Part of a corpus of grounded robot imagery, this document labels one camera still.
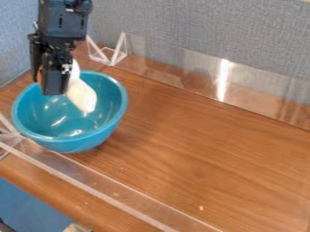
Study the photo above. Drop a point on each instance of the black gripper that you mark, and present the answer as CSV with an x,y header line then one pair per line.
x,y
59,27

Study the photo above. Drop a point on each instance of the brown white plush mushroom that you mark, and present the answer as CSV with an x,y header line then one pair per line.
x,y
79,92

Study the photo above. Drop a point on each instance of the blue plastic bowl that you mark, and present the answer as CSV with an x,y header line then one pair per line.
x,y
49,120

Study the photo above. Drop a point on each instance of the clear acrylic left barrier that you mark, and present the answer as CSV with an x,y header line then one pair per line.
x,y
15,56

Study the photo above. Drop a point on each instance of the clear acrylic barrier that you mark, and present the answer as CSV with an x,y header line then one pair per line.
x,y
267,93
15,56
139,205

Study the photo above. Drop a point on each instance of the clear acrylic front barrier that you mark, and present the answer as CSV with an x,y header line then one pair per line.
x,y
139,205

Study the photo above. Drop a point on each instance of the clear acrylic back barrier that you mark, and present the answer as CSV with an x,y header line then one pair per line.
x,y
267,93

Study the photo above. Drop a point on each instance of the clear acrylic corner bracket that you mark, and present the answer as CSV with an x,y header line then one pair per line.
x,y
104,55

